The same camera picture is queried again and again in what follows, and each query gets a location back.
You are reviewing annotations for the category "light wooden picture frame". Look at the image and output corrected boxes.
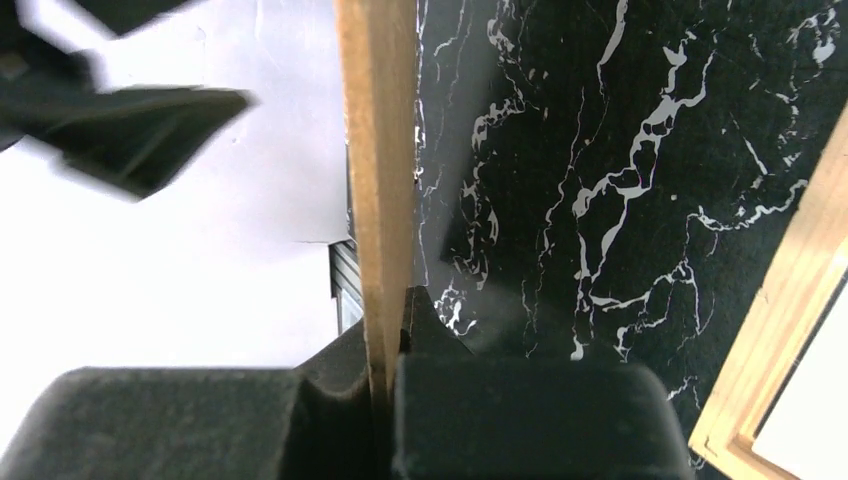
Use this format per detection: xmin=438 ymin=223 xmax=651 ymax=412
xmin=688 ymin=113 xmax=847 ymax=479

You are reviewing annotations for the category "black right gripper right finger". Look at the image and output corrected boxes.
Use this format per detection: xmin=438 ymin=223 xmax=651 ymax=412
xmin=391 ymin=286 xmax=693 ymax=479

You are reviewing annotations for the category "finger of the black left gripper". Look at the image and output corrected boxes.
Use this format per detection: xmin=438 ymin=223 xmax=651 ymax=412
xmin=1 ymin=85 xmax=251 ymax=198
xmin=76 ymin=0 xmax=190 ymax=35

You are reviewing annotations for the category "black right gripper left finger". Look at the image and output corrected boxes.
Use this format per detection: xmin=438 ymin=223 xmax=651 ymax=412
xmin=1 ymin=324 xmax=388 ymax=479

